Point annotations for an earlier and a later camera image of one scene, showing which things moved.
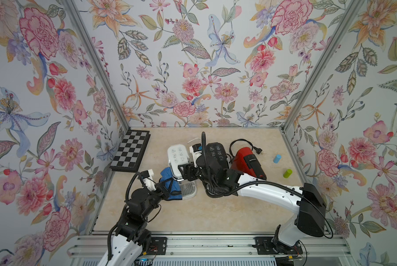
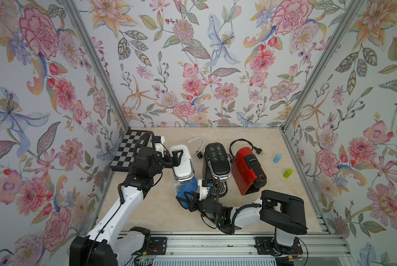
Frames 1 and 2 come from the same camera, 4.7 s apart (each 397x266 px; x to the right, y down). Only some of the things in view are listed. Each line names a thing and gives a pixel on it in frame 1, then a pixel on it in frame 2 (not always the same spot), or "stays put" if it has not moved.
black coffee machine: x=218 y=162 stays put
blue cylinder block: x=277 y=158 stays put
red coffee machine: x=245 y=160 stays put
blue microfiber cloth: x=175 y=192 → x=191 y=187
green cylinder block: x=287 y=173 stays put
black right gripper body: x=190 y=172 → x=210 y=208
